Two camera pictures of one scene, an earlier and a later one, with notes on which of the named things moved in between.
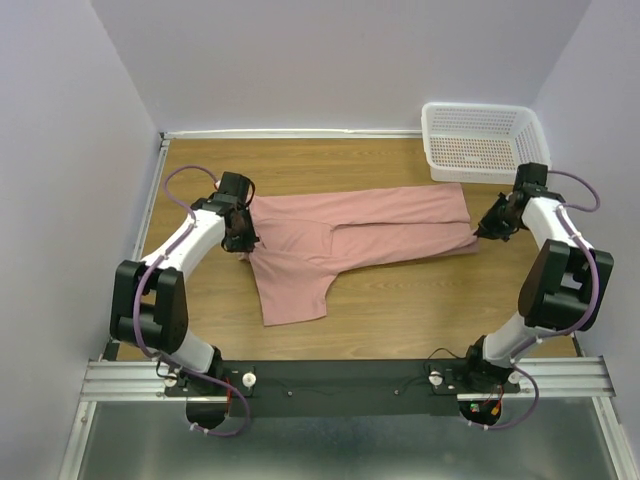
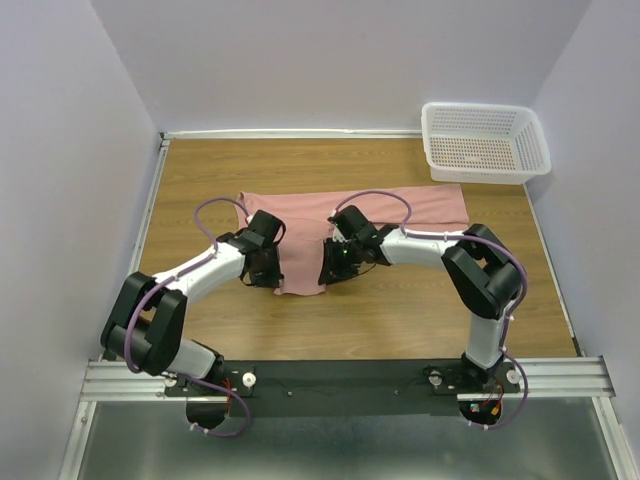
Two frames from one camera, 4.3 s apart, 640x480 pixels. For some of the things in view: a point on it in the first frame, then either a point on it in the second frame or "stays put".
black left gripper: (247, 243) to (271, 280)
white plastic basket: (480, 143) stays put
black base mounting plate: (262, 388) stays put
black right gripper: (487, 227) to (332, 270)
